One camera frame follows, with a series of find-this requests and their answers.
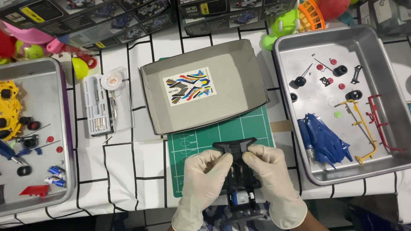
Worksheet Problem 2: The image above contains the person's left hand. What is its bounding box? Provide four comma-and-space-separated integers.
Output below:
168, 147, 237, 231

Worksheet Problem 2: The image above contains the person's right hand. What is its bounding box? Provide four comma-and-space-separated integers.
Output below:
242, 141, 309, 231

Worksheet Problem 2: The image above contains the black toy car chassis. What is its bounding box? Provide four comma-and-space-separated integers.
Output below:
212, 136, 268, 224

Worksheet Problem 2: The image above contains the blue white patterned shirt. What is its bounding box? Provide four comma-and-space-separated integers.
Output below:
188, 200, 294, 231

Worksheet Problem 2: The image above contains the brown masking tape strip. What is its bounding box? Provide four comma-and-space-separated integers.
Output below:
269, 119, 294, 133

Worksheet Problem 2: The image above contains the green cutting mat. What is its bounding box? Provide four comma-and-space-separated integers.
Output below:
165, 105, 278, 199

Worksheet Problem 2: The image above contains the blue toy car body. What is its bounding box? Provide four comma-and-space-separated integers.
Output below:
296, 111, 354, 173

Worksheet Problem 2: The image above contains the white black-lined tablecloth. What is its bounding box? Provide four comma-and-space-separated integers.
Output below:
0, 11, 411, 231

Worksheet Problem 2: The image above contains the colourful sticker sheet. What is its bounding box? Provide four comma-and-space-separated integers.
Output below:
162, 66, 218, 108

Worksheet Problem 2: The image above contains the grey cardboard box lid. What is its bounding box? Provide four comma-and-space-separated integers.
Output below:
137, 38, 271, 136

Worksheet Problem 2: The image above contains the black wheel with axle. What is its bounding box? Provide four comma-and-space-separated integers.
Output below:
293, 63, 315, 88

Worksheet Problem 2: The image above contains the clear screwdriver set case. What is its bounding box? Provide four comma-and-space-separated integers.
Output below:
82, 66, 136, 137

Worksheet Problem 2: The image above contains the thin metal axle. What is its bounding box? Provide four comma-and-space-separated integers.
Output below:
313, 56, 334, 74
29, 139, 62, 151
22, 123, 52, 138

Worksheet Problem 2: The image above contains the white round case cap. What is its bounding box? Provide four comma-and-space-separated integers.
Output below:
100, 71, 124, 92

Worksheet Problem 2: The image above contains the blue white battery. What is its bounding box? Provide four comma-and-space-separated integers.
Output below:
47, 165, 67, 181
44, 175, 66, 189

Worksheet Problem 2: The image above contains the large metal tray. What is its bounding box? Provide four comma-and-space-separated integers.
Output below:
271, 22, 411, 189

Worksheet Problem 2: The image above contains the red toy car spoiler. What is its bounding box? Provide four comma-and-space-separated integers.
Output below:
18, 184, 51, 199

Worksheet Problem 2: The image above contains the black grey motor housing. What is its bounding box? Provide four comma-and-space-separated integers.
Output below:
15, 134, 40, 150

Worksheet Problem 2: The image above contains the metal tray purple rim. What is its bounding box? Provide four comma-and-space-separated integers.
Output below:
0, 57, 78, 219

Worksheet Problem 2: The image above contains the black rubber tyre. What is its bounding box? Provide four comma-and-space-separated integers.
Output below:
16, 165, 33, 177

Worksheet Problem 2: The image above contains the dark toy car box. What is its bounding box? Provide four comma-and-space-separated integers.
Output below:
0, 0, 178, 57
176, 0, 309, 37

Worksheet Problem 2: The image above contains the heap of colourful plastic toys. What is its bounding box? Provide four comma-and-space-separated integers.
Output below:
0, 0, 99, 85
259, 0, 367, 52

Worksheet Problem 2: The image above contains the yellow toy car body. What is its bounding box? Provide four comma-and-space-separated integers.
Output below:
0, 79, 25, 141

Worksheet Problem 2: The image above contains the dark carton white label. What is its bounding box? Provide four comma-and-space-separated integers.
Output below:
357, 0, 411, 40

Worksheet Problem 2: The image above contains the yellow plastic sprue frame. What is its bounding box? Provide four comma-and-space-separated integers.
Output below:
335, 98, 379, 166

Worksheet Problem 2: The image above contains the red plastic sprue frame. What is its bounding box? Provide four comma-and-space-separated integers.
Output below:
364, 93, 403, 154

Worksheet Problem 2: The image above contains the black plastic bracket part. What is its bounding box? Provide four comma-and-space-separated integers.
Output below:
349, 65, 365, 85

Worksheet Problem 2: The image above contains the blue handle screwdriver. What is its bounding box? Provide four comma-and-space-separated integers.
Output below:
0, 136, 30, 169

